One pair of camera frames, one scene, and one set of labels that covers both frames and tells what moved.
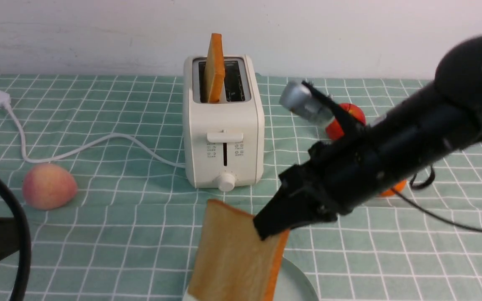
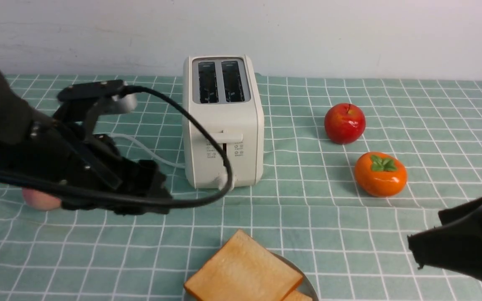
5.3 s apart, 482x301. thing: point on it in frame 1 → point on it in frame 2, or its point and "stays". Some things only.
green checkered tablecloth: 96,164 stays
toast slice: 233,263 → 296,296
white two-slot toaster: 224,141 stays
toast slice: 215,68 → 243,269
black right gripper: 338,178 → 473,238
